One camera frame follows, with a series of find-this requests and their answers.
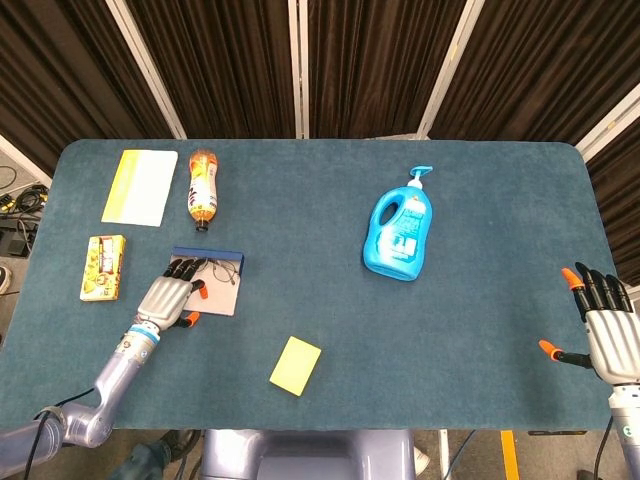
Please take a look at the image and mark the black floor pedal box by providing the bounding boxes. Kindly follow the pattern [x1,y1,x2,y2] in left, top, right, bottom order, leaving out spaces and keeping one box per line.
[0,230,36,259]

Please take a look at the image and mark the black floor cable bundle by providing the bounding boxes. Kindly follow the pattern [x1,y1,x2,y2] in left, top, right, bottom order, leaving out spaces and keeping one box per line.
[0,164,51,236]

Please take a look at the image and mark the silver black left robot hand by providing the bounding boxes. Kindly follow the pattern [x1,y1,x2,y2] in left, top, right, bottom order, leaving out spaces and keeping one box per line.
[135,257,209,331]

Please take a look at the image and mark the teal table cloth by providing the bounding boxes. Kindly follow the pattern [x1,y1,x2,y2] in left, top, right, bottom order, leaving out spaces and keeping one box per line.
[0,138,640,432]

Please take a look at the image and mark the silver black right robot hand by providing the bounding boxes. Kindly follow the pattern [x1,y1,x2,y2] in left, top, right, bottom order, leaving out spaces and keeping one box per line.
[538,260,640,386]

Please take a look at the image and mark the yellow sponge block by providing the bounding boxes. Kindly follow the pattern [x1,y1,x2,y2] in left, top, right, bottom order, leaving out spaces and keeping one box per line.
[269,335,323,398]

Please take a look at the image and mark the brown pleated curtain panel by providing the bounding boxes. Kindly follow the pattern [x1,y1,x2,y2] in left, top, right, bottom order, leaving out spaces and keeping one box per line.
[584,114,640,274]
[307,0,469,140]
[124,0,301,140]
[432,0,640,146]
[0,0,174,176]

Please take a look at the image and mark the person leg in jeans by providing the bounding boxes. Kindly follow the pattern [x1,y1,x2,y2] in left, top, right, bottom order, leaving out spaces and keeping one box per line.
[107,428,201,480]

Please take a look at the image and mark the blue edged notebook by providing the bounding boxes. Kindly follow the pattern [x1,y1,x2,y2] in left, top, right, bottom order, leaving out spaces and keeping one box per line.
[168,246,246,317]

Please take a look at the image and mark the yellow and white booklet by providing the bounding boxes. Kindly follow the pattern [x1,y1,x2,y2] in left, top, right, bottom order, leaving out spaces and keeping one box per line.
[100,149,179,228]

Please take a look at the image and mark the yellow snack box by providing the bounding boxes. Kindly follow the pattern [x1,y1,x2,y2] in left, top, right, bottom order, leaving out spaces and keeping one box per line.
[79,235,127,303]

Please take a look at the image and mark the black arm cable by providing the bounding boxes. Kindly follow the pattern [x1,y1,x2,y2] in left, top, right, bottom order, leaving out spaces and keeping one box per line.
[22,387,99,480]

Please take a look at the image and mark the white table leg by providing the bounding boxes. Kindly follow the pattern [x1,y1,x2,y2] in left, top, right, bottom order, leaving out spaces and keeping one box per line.
[438,429,451,480]

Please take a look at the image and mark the white screen frame post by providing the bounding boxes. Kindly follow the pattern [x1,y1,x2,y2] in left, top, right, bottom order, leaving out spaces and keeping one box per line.
[0,133,54,189]
[574,82,640,162]
[104,0,188,140]
[287,0,311,140]
[416,0,485,141]

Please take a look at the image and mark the grey robot torso base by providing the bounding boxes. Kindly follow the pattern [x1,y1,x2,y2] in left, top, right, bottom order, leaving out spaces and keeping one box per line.
[199,428,417,480]

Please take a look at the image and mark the blue detergent pump bottle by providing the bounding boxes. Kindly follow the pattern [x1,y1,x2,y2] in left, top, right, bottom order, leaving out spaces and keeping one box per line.
[362,165,435,283]

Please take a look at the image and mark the wire frame eyeglasses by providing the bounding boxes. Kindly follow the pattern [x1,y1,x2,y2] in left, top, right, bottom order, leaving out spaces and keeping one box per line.
[199,258,239,285]

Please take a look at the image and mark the orange drink bottle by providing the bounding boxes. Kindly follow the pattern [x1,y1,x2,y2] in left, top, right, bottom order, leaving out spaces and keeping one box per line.
[187,151,220,233]

